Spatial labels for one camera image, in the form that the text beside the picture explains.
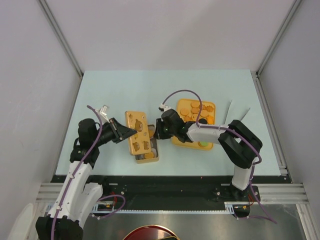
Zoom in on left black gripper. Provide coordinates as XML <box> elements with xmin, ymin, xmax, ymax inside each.
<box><xmin>92</xmin><ymin>117</ymin><xmax>137</xmax><ymax>147</ymax></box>

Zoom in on orange cookie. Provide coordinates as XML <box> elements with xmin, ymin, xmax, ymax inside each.
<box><xmin>148</xmin><ymin>128</ymin><xmax>154</xmax><ymax>138</ymax></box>
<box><xmin>144</xmin><ymin>152</ymin><xmax>155</xmax><ymax>159</ymax></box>

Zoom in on silver tin lid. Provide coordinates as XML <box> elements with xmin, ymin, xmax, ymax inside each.
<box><xmin>125</xmin><ymin>111</ymin><xmax>151</xmax><ymax>156</ymax></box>

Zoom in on yellow cookie tin box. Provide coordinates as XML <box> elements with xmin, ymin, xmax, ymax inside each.
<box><xmin>135</xmin><ymin>124</ymin><xmax>159</xmax><ymax>164</ymax></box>

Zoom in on metal tongs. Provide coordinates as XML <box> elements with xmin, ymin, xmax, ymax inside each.
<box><xmin>223</xmin><ymin>100</ymin><xmax>251</xmax><ymax>124</ymax></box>

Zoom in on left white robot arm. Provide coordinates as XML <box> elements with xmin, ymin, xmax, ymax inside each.
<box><xmin>35</xmin><ymin>118</ymin><xmax>137</xmax><ymax>240</ymax></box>

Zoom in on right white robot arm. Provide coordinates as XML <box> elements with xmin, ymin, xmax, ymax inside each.
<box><xmin>154</xmin><ymin>107</ymin><xmax>263</xmax><ymax>201</ymax></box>

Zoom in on black sandwich cookie on tray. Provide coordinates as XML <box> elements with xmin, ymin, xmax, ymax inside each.
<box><xmin>198</xmin><ymin>118</ymin><xmax>208</xmax><ymax>125</ymax></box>

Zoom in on green sandwich cookie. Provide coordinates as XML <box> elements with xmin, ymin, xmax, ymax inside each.
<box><xmin>198</xmin><ymin>141</ymin><xmax>209</xmax><ymax>148</ymax></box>

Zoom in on dark red round object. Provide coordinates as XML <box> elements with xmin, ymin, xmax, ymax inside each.
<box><xmin>123</xmin><ymin>225</ymin><xmax>180</xmax><ymax>240</ymax></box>

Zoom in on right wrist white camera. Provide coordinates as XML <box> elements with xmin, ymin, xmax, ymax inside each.
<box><xmin>158</xmin><ymin>104</ymin><xmax>172</xmax><ymax>112</ymax></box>

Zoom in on wrist white camera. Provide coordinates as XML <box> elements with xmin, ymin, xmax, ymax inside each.
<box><xmin>98</xmin><ymin>105</ymin><xmax>109</xmax><ymax>122</ymax></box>
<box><xmin>158</xmin><ymin>104</ymin><xmax>172</xmax><ymax>112</ymax></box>

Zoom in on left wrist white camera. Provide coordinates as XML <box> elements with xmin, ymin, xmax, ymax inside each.
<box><xmin>98</xmin><ymin>105</ymin><xmax>109</xmax><ymax>122</ymax></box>

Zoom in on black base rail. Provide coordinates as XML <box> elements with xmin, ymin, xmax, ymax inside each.
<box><xmin>51</xmin><ymin>174</ymin><xmax>261</xmax><ymax>211</ymax></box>

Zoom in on white cable duct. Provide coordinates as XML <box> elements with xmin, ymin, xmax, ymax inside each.
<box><xmin>91</xmin><ymin>202</ymin><xmax>250</xmax><ymax>215</ymax></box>

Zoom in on left aluminium frame post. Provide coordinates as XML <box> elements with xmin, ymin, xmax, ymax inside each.
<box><xmin>36</xmin><ymin>0</ymin><xmax>84</xmax><ymax>79</ymax></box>

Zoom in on aluminium frame post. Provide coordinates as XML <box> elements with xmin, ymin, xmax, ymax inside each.
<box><xmin>36</xmin><ymin>0</ymin><xmax>84</xmax><ymax>79</ymax></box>
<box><xmin>255</xmin><ymin>0</ymin><xmax>304</xmax><ymax>78</ymax></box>

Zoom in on right aluminium frame post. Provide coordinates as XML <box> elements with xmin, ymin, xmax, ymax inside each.
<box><xmin>255</xmin><ymin>0</ymin><xmax>304</xmax><ymax>78</ymax></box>

